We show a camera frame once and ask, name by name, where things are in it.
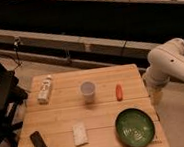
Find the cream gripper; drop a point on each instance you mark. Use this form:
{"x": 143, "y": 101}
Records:
{"x": 156, "y": 96}

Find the black eraser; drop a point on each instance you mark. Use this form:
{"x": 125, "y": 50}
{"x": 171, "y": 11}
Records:
{"x": 37, "y": 140}

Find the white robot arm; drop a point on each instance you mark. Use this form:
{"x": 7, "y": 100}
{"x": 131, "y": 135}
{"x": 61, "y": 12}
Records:
{"x": 165, "y": 60}

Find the orange carrot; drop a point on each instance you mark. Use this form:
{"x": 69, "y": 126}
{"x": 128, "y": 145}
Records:
{"x": 119, "y": 92}

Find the green bowl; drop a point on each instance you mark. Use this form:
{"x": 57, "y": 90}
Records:
{"x": 134, "y": 128}

